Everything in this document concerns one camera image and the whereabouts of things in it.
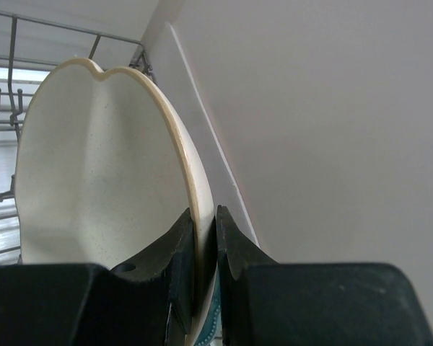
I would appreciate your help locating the grey wire dish rack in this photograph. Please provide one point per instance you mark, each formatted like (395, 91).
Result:
(29, 49)

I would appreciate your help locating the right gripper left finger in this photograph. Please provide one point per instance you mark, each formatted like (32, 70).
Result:
(145, 300)

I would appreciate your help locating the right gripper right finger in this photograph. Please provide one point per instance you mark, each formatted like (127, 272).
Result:
(265, 302)

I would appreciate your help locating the cream divided plate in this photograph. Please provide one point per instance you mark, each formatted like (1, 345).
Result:
(104, 167)

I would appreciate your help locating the dark teal scalloped plate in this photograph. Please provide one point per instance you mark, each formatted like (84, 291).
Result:
(212, 327)

